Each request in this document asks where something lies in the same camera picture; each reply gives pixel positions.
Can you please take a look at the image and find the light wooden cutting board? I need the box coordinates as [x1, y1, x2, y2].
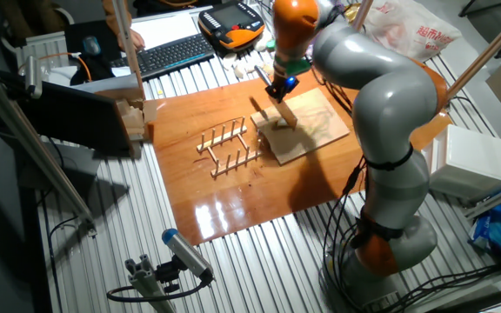
[250, 87, 351, 166]

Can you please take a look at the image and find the person's bare hand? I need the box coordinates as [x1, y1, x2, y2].
[117, 29, 146, 52]

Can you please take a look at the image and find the wooden peg dish rack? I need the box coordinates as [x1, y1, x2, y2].
[196, 116, 264, 179]

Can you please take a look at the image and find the black computer keyboard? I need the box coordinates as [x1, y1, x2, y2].
[110, 32, 216, 83]

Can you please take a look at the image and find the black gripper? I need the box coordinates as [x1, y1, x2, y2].
[265, 76, 300, 106]

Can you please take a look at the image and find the brown sleeved forearm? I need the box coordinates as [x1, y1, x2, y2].
[101, 0, 133, 37]

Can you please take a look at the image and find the black camera bracket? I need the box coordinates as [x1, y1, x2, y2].
[154, 256, 183, 295]

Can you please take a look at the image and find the orange cable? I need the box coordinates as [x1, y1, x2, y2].
[17, 50, 93, 83]

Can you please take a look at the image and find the black flat monitor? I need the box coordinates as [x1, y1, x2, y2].
[13, 80, 135, 156]

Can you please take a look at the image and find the white plastic drawer box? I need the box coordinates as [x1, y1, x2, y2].
[424, 124, 501, 202]

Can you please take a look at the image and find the orange black teach pendant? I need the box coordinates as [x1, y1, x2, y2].
[197, 0, 267, 54]

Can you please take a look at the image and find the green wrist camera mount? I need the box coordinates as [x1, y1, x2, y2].
[265, 38, 312, 77]

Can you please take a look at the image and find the aluminium profile camera stand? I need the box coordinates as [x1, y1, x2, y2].
[124, 254, 177, 313]

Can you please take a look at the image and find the dark computer mouse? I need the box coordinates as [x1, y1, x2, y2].
[81, 35, 103, 57]

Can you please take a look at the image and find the white red-printed plastic bag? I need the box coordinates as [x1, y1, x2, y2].
[363, 0, 463, 62]

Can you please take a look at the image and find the thin wooden post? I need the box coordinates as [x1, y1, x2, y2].
[352, 0, 374, 31]

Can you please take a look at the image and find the slanted wooden beam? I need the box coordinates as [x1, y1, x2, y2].
[445, 2, 501, 100]

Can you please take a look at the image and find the silver camera with blue end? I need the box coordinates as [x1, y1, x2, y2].
[161, 227, 216, 284]

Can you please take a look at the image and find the grey aluminium rail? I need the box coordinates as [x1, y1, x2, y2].
[463, 176, 501, 221]

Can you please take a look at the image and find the upright aluminium frame post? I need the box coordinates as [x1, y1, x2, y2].
[110, 0, 146, 102]

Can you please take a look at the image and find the white paper sheet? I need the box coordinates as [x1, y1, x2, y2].
[128, 11, 200, 51]

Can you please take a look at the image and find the silver depth camera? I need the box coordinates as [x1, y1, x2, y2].
[23, 55, 44, 100]

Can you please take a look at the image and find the steel cleaver knife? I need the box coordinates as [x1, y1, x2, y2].
[253, 64, 299, 131]

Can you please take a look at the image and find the black camera cable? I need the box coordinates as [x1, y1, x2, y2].
[105, 277, 211, 303]

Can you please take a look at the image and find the glossy brown wooden board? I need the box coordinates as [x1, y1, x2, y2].
[145, 67, 454, 247]

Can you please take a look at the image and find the black mouse pad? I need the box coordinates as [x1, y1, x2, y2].
[63, 19, 124, 66]

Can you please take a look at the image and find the slanted aluminium frame beam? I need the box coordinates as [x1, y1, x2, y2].
[0, 60, 98, 238]

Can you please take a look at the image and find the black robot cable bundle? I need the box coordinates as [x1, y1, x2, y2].
[309, 3, 501, 313]

